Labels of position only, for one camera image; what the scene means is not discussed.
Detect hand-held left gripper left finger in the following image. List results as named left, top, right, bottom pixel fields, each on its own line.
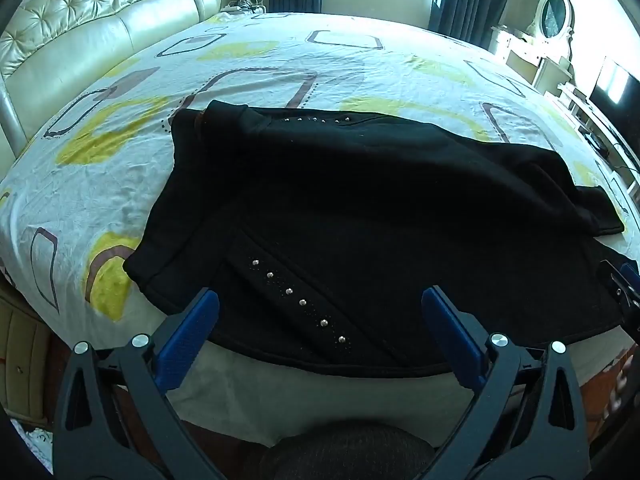
left=52, top=287, right=231, bottom=480

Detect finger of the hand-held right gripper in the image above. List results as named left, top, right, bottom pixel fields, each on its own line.
left=597, top=259, right=640, bottom=341

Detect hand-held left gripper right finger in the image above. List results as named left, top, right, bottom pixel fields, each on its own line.
left=420, top=285, right=588, bottom=480

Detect black studded pants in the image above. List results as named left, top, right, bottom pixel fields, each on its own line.
left=122, top=100, right=633, bottom=378

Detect person's leg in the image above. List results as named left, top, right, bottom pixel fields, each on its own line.
left=260, top=420, right=436, bottom=480

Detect white television stand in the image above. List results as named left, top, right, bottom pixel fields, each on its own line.
left=557, top=82, right=640, bottom=176

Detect wooden nightstand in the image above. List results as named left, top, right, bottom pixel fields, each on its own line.
left=0, top=285, right=57, bottom=432

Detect patterned bed sheet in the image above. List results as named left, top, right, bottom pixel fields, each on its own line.
left=0, top=10, right=640, bottom=453

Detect black flat television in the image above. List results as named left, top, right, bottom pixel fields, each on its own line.
left=590, top=57, right=640, bottom=111

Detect white dressing table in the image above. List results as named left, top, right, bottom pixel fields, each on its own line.
left=490, top=25, right=573, bottom=97

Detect oval white vanity mirror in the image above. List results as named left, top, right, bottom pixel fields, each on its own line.
left=536, top=0, right=577, bottom=42

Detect cream tufted leather headboard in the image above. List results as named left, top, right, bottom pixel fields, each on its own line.
left=0, top=0, right=223, bottom=161

